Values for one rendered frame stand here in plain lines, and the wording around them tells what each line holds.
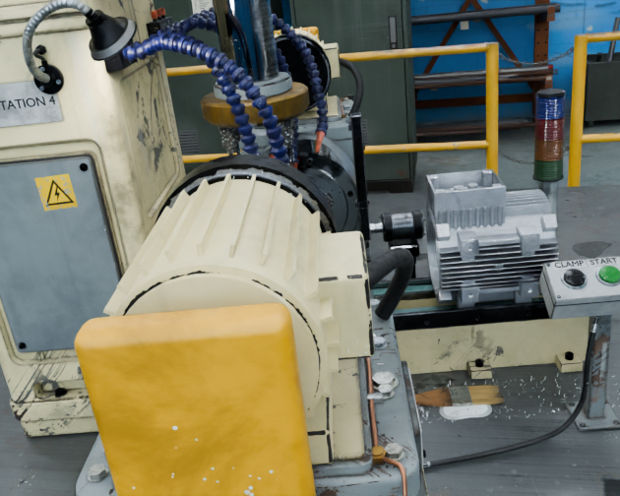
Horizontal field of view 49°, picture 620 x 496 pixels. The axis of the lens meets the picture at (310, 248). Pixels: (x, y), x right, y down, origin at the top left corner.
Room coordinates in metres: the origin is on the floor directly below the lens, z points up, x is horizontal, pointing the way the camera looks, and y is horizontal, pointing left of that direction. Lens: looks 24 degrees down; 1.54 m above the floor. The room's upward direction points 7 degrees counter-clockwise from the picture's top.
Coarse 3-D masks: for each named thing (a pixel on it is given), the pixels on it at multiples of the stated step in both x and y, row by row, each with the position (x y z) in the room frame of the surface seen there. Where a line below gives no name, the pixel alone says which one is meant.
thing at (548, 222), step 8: (544, 216) 1.05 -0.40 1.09; (552, 216) 1.05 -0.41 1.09; (440, 224) 1.06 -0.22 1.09; (448, 224) 1.06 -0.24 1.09; (544, 224) 1.04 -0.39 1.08; (552, 224) 1.03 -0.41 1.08; (440, 232) 1.05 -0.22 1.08; (448, 232) 1.05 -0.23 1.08; (440, 240) 1.05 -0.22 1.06; (448, 240) 1.06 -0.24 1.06; (440, 296) 1.05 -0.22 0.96; (448, 296) 1.05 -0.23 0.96
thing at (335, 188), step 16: (304, 144) 1.42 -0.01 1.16; (336, 144) 1.50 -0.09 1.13; (304, 160) 1.35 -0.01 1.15; (320, 160) 1.35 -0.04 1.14; (336, 160) 1.36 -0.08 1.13; (320, 176) 1.34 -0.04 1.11; (336, 176) 1.34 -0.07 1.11; (352, 176) 1.38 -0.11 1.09; (336, 192) 1.34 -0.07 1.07; (352, 192) 1.34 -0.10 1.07; (336, 208) 1.34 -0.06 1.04; (352, 208) 1.34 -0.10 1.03; (352, 224) 1.34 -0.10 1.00
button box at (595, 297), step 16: (544, 272) 0.89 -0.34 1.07; (560, 272) 0.88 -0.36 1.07; (592, 272) 0.87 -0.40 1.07; (544, 288) 0.89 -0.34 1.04; (560, 288) 0.85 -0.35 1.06; (576, 288) 0.85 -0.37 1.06; (592, 288) 0.84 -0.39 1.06; (608, 288) 0.84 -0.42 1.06; (560, 304) 0.84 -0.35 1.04; (576, 304) 0.84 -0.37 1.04; (592, 304) 0.84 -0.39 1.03; (608, 304) 0.84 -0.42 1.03
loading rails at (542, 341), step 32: (384, 288) 1.18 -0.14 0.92; (416, 288) 1.17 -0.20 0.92; (416, 320) 1.05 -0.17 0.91; (448, 320) 1.05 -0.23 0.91; (480, 320) 1.05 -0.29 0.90; (512, 320) 1.04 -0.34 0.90; (544, 320) 1.04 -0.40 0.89; (576, 320) 1.03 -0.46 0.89; (416, 352) 1.05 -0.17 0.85; (448, 352) 1.05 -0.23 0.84; (480, 352) 1.05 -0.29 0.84; (512, 352) 1.04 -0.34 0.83; (544, 352) 1.04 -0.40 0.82; (576, 352) 1.03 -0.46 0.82
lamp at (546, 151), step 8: (536, 144) 1.40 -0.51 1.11; (544, 144) 1.38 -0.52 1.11; (552, 144) 1.37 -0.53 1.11; (560, 144) 1.38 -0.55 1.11; (536, 152) 1.39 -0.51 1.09; (544, 152) 1.38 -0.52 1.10; (552, 152) 1.37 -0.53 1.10; (560, 152) 1.38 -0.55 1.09; (544, 160) 1.38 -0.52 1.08; (552, 160) 1.37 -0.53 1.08
